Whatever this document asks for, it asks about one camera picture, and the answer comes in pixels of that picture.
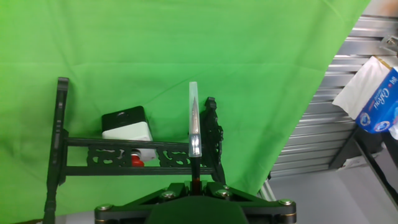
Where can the blue tissue pack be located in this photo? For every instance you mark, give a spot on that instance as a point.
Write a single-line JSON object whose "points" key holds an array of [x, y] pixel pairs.
{"points": [[382, 102]]}

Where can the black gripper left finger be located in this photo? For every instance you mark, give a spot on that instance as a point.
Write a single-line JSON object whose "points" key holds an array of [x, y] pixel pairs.
{"points": [[140, 208]]}

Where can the small metal bracket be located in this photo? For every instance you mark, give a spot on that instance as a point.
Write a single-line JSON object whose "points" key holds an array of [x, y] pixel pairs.
{"points": [[390, 43]]}

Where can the black carved pen rack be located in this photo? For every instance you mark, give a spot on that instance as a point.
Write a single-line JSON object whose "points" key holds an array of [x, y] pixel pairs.
{"points": [[59, 140]]}

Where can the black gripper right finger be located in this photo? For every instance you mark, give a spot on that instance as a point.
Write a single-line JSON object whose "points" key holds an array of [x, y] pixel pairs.
{"points": [[264, 211]]}

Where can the green cloth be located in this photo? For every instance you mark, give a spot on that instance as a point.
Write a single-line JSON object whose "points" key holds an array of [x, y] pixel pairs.
{"points": [[155, 46]]}

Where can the black stand leg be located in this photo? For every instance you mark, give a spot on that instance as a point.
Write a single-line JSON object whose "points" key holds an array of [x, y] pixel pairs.
{"points": [[367, 155]]}

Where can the brown calligraphy brush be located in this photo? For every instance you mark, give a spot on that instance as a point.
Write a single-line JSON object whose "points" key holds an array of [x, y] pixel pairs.
{"points": [[195, 124]]}

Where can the white box with red button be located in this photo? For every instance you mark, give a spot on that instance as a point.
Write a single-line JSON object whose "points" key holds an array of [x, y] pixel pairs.
{"points": [[127, 129]]}

